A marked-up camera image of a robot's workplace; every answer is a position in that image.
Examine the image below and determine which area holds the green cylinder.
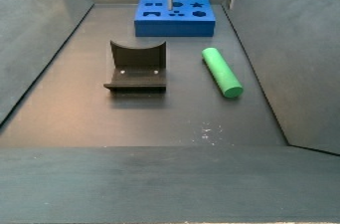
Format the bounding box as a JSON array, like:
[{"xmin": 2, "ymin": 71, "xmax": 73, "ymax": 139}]
[{"xmin": 201, "ymin": 48, "xmax": 242, "ymax": 99}]

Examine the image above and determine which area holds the black cradle fixture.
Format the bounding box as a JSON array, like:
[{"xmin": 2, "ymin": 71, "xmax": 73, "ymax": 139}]
[{"xmin": 104, "ymin": 42, "xmax": 166, "ymax": 91}]

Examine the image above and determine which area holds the blue foam shape-sorter block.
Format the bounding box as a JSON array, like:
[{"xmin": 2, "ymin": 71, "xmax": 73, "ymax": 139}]
[{"xmin": 134, "ymin": 0, "xmax": 214, "ymax": 37}]

